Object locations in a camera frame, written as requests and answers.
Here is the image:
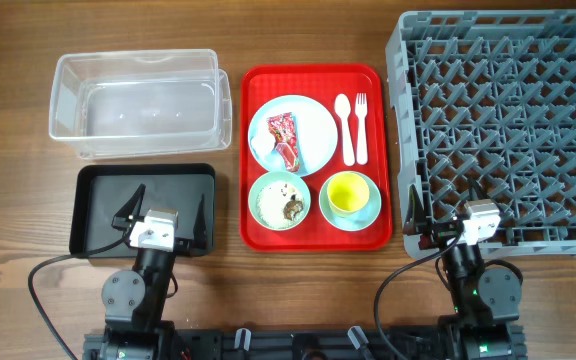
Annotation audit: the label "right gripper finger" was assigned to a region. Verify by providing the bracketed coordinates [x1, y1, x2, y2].
[403, 185, 426, 234]
[468, 178, 489, 201]

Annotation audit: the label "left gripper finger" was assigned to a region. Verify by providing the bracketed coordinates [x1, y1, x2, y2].
[113, 184, 146, 220]
[193, 194, 207, 245]

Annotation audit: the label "yellow cup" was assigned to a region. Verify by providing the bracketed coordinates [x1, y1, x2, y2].
[326, 171, 370, 217]

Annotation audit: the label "rice and food scraps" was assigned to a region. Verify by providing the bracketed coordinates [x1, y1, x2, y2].
[257, 181, 306, 230]

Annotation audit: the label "green bowl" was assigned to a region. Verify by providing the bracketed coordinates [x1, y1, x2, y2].
[248, 171, 311, 231]

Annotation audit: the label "white tissue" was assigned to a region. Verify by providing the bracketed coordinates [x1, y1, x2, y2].
[250, 131, 276, 158]

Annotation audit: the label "red snack wrapper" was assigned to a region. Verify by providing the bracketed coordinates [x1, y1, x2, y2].
[266, 112, 300, 173]

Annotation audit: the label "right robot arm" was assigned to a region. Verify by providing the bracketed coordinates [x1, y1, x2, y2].
[404, 180, 527, 359]

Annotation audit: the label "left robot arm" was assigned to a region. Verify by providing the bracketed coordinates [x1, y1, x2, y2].
[84, 184, 208, 360]

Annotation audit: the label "black waste tray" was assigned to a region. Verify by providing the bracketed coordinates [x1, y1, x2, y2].
[69, 163, 216, 256]

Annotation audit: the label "grey dishwasher rack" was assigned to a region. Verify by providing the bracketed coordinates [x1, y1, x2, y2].
[385, 9, 576, 258]

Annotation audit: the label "light blue saucer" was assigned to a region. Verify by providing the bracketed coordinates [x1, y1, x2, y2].
[319, 172, 382, 231]

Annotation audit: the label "clear plastic bin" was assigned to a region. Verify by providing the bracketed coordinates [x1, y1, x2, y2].
[49, 49, 233, 160]

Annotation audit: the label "red serving tray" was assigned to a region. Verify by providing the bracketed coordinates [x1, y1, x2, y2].
[239, 64, 393, 252]

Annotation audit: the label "white plastic fork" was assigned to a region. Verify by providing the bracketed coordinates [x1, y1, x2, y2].
[355, 93, 368, 165]

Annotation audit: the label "light blue plate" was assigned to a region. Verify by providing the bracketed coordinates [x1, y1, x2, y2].
[247, 95, 339, 177]

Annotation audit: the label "white plastic spoon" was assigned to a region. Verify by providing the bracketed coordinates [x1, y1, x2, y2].
[334, 94, 355, 166]

